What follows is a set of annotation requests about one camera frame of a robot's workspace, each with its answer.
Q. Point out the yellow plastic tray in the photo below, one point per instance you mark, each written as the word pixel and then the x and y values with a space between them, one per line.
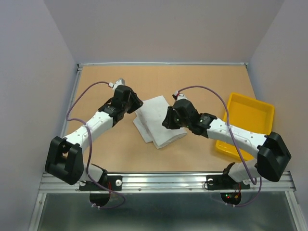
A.
pixel 249 114

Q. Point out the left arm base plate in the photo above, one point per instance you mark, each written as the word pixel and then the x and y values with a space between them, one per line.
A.
pixel 106 193

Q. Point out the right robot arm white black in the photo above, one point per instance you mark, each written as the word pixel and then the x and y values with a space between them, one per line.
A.
pixel 270 154

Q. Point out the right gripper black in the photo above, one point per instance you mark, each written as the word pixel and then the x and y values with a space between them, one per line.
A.
pixel 168 121

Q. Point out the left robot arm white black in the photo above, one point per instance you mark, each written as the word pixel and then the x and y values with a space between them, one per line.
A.
pixel 65 155

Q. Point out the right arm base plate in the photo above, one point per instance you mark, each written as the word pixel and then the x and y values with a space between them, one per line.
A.
pixel 223 187

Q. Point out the white long sleeve shirt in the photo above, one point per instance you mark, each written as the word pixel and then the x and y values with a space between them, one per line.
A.
pixel 149 120

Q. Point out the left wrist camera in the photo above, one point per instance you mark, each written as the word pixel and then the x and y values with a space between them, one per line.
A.
pixel 119 82

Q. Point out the aluminium mounting rail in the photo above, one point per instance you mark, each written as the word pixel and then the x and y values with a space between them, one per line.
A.
pixel 175 182

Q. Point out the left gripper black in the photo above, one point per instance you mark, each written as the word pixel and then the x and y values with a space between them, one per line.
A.
pixel 137 103

